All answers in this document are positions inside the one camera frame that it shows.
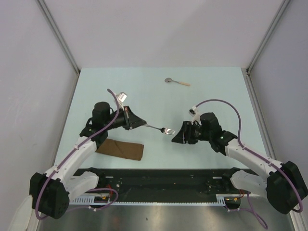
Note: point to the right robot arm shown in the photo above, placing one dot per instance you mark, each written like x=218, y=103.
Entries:
x=226, y=143

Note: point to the left aluminium frame post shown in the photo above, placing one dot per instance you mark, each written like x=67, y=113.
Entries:
x=42, y=5

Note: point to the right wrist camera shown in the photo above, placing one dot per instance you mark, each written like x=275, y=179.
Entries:
x=194, y=114

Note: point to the spoon with pink handle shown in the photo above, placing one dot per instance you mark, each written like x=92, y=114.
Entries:
x=168, y=80

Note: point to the brown cloth napkin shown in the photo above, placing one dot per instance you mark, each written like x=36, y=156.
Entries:
x=125, y=150

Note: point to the silver metal fork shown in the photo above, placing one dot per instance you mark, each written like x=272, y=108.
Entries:
x=166, y=131

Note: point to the grey slotted cable duct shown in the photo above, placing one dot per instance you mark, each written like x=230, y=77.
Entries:
x=91, y=200

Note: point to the aluminium frame post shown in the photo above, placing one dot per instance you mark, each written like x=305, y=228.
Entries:
x=269, y=33
x=42, y=5

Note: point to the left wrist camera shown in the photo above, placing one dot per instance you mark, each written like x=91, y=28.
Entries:
x=120, y=98

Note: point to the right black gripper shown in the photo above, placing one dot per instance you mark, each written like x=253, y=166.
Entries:
x=185, y=135

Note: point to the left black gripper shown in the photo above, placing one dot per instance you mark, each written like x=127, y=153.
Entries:
x=131, y=121

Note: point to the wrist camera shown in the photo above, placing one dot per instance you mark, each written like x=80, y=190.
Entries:
x=194, y=114
x=120, y=98

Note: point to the right aluminium frame post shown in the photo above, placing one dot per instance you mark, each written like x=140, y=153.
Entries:
x=269, y=33

